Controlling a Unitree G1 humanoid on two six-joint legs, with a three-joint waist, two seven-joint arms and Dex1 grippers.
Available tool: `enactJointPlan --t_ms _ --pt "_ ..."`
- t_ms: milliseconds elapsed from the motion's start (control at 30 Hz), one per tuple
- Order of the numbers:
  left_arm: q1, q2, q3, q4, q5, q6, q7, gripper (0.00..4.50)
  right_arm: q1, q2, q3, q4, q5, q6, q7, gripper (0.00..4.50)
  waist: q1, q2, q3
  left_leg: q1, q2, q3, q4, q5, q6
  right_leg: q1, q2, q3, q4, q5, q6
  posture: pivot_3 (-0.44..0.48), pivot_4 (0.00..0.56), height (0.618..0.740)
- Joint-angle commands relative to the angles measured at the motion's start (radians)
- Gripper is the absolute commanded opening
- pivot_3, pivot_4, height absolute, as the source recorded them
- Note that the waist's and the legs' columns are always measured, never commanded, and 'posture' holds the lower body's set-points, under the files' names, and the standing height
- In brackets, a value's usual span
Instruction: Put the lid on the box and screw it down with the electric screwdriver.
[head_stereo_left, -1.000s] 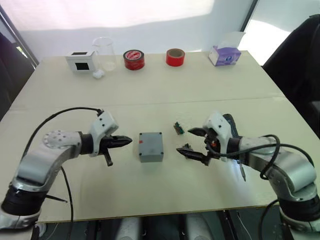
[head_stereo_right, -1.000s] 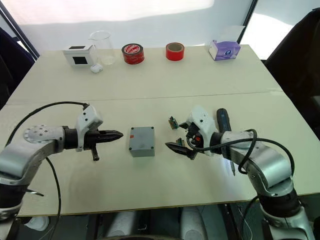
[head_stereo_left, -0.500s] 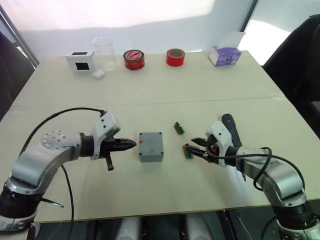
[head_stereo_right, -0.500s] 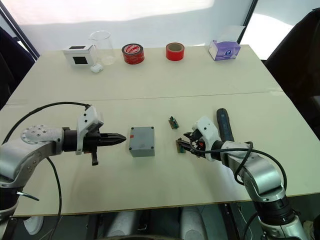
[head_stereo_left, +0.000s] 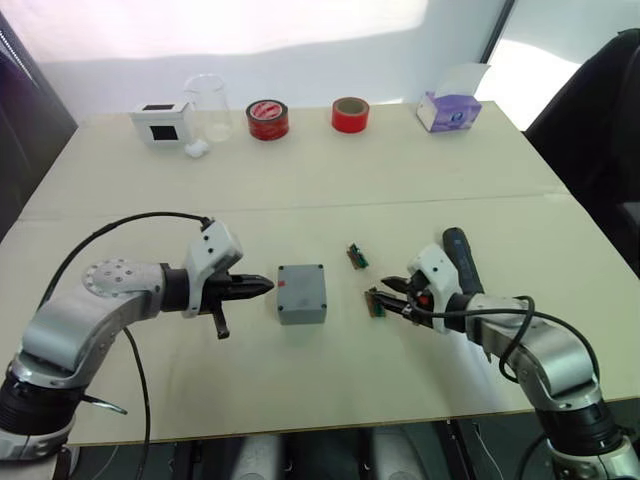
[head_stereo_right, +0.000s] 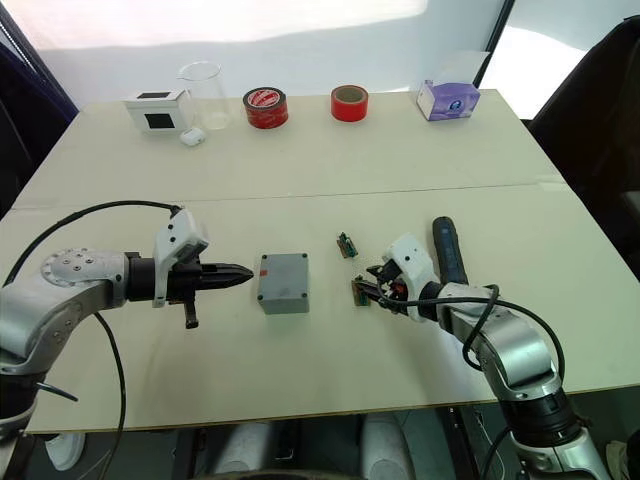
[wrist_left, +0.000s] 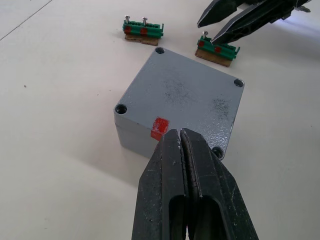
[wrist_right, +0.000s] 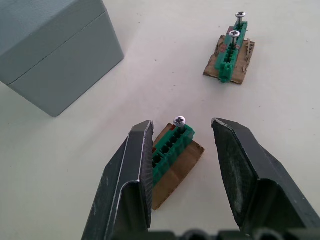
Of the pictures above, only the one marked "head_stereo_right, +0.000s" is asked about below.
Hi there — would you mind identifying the white rounded robot leg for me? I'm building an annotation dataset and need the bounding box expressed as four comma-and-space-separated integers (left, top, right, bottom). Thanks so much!
360, 413, 417, 480
218, 422, 272, 480

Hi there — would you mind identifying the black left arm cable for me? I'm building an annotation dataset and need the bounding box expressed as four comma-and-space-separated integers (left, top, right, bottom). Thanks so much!
0, 199, 184, 290
92, 308, 128, 480

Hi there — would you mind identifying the purple white tissue box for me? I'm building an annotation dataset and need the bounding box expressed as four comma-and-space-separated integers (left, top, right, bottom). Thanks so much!
415, 78, 482, 123

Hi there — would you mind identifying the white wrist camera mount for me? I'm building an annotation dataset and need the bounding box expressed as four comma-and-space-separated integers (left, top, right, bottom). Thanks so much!
151, 207, 212, 309
381, 232, 444, 325

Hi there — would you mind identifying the printed red tape roll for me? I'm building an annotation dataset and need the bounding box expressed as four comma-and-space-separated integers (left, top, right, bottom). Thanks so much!
242, 86, 292, 131

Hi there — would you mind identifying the grey plastic junction box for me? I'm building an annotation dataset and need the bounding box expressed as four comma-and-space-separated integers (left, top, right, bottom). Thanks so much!
256, 251, 312, 316

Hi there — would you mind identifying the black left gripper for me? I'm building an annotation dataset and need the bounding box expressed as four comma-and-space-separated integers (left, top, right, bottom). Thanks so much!
166, 261, 254, 330

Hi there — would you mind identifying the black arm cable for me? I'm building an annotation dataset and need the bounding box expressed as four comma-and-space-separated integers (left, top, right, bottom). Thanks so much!
374, 283, 567, 387
0, 199, 184, 290
92, 308, 128, 480

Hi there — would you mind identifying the plain red tape roll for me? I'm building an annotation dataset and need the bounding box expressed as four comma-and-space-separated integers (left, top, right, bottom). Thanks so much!
329, 84, 371, 123

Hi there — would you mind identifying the white rounded shell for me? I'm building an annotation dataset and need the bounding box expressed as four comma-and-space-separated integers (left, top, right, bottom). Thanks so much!
43, 431, 87, 472

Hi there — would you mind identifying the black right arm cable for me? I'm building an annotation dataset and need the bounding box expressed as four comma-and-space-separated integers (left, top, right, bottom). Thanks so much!
374, 283, 567, 387

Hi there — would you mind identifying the white box with black squares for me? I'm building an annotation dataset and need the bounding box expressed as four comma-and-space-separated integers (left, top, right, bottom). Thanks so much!
121, 88, 194, 137

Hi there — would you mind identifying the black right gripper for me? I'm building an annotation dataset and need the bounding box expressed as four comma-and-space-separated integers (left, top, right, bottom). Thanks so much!
355, 259, 410, 314

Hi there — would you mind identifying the blue black electric screwdriver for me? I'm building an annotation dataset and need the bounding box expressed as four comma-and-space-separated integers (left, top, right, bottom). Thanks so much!
430, 215, 472, 290

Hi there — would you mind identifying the clear glass beaker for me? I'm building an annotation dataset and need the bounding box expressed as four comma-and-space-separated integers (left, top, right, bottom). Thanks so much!
176, 60, 233, 133

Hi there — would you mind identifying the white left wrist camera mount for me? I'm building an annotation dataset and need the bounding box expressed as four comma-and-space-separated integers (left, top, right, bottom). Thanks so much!
151, 207, 212, 309

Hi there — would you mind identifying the black pole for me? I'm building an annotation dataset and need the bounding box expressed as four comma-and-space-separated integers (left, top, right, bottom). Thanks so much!
473, 0, 517, 91

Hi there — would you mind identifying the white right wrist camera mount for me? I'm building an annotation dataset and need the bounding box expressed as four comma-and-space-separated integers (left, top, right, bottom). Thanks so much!
381, 232, 444, 325

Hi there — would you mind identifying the small green circuit board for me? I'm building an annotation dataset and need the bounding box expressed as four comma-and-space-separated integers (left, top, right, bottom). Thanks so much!
335, 231, 361, 261
350, 274, 375, 308

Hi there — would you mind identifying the black table frame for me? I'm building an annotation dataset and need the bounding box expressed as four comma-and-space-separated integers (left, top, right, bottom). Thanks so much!
438, 403, 484, 480

